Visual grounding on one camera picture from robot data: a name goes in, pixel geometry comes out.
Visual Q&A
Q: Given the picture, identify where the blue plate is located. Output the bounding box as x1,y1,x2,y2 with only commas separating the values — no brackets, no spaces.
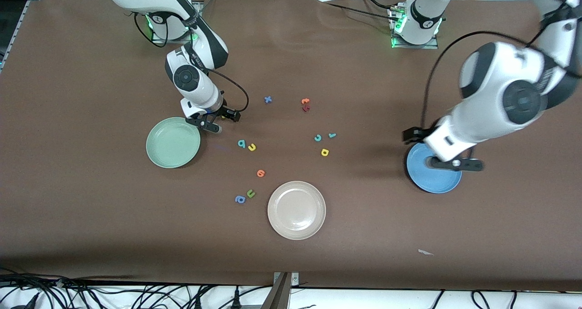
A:
406,143,463,194

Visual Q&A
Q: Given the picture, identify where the green plate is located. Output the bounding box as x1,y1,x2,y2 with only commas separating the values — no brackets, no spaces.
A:
145,117,201,169

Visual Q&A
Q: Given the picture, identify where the beige plate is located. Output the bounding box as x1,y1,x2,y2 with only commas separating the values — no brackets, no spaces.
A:
267,180,327,241

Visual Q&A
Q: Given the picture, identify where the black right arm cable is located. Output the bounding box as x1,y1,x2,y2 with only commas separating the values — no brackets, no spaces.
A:
133,11,250,114

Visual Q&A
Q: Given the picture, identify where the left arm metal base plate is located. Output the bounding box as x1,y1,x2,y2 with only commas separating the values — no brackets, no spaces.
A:
390,5,439,50

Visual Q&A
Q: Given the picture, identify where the black cable on tabletop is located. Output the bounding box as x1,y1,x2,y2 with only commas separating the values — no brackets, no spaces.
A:
318,0,397,21

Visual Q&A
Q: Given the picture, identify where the thin black looped cable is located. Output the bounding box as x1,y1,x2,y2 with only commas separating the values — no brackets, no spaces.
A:
471,290,495,309

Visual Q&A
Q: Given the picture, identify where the metal table bracket post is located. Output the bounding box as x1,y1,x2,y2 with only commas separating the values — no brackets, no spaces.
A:
261,272,301,309

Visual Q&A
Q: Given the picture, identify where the aluminium table edge rail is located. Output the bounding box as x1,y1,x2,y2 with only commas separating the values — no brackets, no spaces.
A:
0,0,33,71

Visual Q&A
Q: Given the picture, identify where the thick black cable bundle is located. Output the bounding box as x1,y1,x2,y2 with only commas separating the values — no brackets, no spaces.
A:
0,268,137,309

